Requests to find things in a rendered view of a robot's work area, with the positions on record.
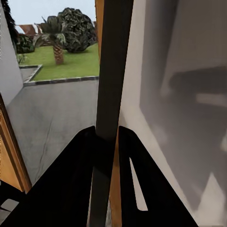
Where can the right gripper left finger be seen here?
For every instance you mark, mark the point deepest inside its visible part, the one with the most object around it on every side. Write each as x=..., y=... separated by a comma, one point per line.
x=60, y=198

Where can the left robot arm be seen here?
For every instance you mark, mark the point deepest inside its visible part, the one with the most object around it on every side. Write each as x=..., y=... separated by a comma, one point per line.
x=10, y=196

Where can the poster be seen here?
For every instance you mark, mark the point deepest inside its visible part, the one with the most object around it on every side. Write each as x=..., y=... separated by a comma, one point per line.
x=115, y=38

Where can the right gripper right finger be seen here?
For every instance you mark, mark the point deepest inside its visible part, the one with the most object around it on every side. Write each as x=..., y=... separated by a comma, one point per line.
x=165, y=208

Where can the door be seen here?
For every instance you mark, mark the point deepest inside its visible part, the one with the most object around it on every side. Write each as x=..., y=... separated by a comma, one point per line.
x=50, y=54

